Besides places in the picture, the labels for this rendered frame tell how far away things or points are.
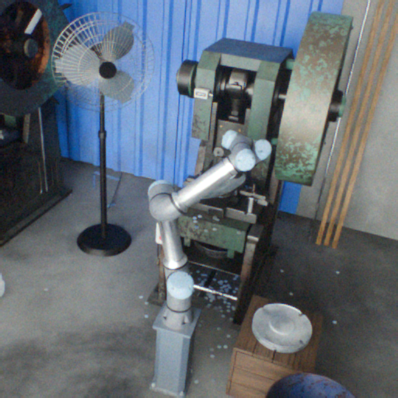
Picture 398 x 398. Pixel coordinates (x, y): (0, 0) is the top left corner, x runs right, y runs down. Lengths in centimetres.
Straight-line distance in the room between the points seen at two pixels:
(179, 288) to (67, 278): 125
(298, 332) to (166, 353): 65
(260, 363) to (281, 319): 25
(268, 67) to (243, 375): 148
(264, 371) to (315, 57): 143
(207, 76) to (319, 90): 61
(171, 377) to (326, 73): 158
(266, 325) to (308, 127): 98
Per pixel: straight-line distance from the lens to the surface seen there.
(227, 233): 261
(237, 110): 251
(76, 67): 283
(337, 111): 240
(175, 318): 222
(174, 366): 242
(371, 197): 394
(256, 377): 245
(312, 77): 208
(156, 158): 417
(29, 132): 358
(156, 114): 403
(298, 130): 209
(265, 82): 235
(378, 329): 321
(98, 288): 312
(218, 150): 256
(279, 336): 240
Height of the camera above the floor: 207
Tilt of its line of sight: 31 degrees down
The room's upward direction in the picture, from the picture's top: 6 degrees clockwise
